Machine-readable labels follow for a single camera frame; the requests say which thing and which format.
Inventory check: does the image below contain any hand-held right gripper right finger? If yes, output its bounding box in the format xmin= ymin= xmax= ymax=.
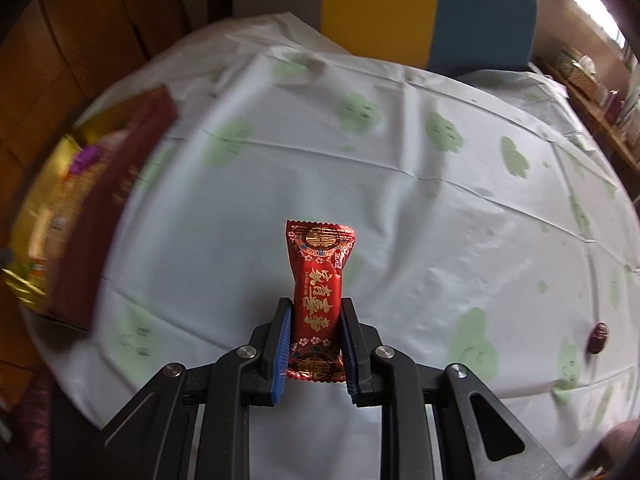
xmin=340 ymin=297 xmax=568 ymax=480

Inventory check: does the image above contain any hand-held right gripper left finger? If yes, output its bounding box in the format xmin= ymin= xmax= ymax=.
xmin=102 ymin=297 xmax=293 ymax=480

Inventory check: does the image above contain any red candy packet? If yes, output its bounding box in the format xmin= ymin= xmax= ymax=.
xmin=285 ymin=219 xmax=357 ymax=383

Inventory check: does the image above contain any gold tin box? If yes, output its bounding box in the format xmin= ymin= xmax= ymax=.
xmin=0 ymin=85 xmax=180 ymax=331

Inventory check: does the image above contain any purple snack packet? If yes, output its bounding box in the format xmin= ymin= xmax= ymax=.
xmin=70 ymin=144 xmax=103 ymax=176

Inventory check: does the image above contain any white plastic tablecloth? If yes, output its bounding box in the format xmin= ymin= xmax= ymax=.
xmin=22 ymin=12 xmax=640 ymax=480

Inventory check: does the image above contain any dark red patterned cloth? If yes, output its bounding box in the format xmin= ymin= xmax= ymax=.
xmin=0 ymin=365 xmax=66 ymax=480

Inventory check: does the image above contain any wooden side shelf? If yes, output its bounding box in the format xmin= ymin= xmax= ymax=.
xmin=537 ymin=60 xmax=640 ymax=171

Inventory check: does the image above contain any grey yellow blue chair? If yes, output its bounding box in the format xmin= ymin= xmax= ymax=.
xmin=232 ymin=0 xmax=538 ymax=78

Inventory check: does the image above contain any purple box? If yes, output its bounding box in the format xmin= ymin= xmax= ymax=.
xmin=602 ymin=90 xmax=623 ymax=123

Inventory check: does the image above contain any pink patterned box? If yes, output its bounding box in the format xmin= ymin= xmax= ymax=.
xmin=570 ymin=57 xmax=608 ymax=98

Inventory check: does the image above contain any white green box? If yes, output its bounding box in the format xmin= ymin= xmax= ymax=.
xmin=557 ymin=49 xmax=581 ymax=76

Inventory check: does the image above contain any wooden wardrobe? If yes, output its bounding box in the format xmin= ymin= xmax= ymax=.
xmin=0 ymin=0 xmax=211 ymax=161

